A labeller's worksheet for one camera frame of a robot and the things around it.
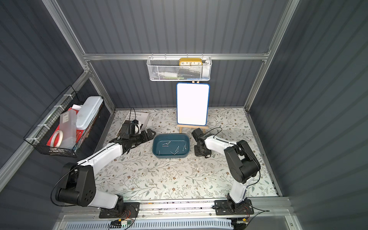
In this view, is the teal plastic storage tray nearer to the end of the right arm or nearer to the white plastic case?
the end of the right arm

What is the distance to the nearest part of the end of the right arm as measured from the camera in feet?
2.32

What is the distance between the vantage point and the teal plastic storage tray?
949 mm

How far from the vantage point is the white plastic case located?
27.8 inches

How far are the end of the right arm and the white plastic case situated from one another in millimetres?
541
